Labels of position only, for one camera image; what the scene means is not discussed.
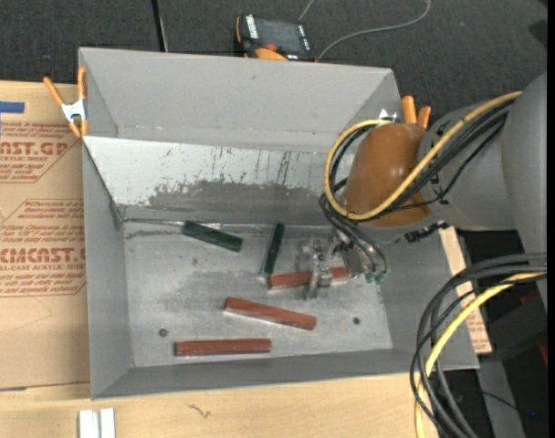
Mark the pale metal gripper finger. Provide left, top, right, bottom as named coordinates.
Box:
left=301, top=267, right=335, bottom=301
left=297, top=238, right=335, bottom=269

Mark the red-brown block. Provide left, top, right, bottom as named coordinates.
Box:
left=266, top=266, right=352, bottom=291
left=222, top=296, right=318, bottom=332
left=173, top=338, right=273, bottom=358

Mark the dark green flat block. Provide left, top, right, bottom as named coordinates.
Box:
left=258, top=222, right=286, bottom=277
left=181, top=220, right=244, bottom=254

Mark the grey metal bin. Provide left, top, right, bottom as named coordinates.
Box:
left=78, top=47, right=481, bottom=401

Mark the brown cardboard board red print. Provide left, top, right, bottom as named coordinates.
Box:
left=0, top=78, right=494, bottom=394

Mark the black cylinder on white bracket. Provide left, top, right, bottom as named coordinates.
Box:
left=404, top=225, right=446, bottom=243

